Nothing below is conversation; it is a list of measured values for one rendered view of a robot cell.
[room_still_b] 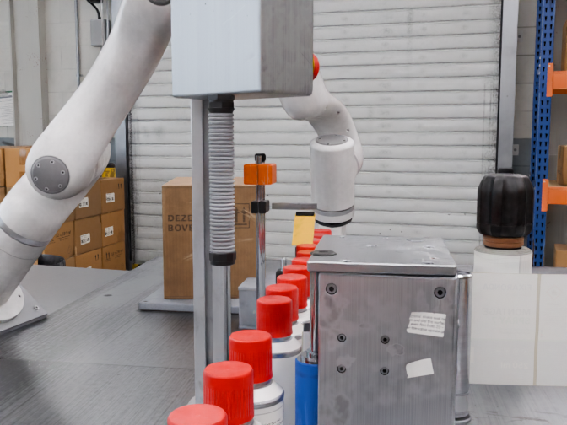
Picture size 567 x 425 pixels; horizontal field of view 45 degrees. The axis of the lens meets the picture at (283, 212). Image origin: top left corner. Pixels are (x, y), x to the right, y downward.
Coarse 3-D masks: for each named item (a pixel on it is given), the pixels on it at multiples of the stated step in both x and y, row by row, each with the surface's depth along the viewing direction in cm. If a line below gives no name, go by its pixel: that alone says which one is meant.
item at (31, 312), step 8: (24, 296) 151; (24, 304) 149; (32, 304) 151; (24, 312) 147; (32, 312) 149; (40, 312) 151; (16, 320) 143; (24, 320) 145; (32, 320) 148; (0, 328) 139; (8, 328) 140; (16, 328) 143
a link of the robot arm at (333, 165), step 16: (320, 144) 126; (336, 144) 126; (352, 144) 127; (320, 160) 126; (336, 160) 126; (352, 160) 128; (320, 176) 128; (336, 176) 127; (352, 176) 129; (320, 192) 129; (336, 192) 128; (352, 192) 131; (320, 208) 131; (336, 208) 130
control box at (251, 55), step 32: (192, 0) 86; (224, 0) 82; (256, 0) 78; (288, 0) 81; (192, 32) 87; (224, 32) 82; (256, 32) 79; (288, 32) 82; (192, 64) 87; (224, 64) 83; (256, 64) 79; (288, 64) 82; (192, 96) 88; (256, 96) 86; (288, 96) 86
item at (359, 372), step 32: (320, 288) 51; (352, 288) 50; (384, 288) 50; (416, 288) 50; (448, 288) 49; (320, 320) 51; (352, 320) 51; (384, 320) 50; (448, 320) 50; (320, 352) 51; (352, 352) 51; (384, 352) 51; (416, 352) 50; (448, 352) 50; (320, 384) 52; (352, 384) 51; (384, 384) 51; (416, 384) 50; (448, 384) 50; (320, 416) 52; (352, 416) 52; (384, 416) 51; (416, 416) 51; (448, 416) 50
